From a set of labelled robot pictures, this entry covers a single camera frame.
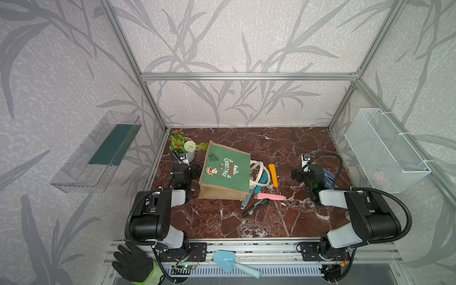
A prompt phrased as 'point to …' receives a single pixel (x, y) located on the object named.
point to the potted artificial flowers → (181, 145)
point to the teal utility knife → (263, 179)
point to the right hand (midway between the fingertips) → (302, 164)
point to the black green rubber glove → (136, 267)
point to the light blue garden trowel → (226, 260)
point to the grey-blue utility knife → (244, 202)
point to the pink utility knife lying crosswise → (259, 196)
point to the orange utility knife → (274, 174)
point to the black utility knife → (262, 202)
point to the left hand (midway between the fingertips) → (188, 163)
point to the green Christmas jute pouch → (226, 174)
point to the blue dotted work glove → (329, 179)
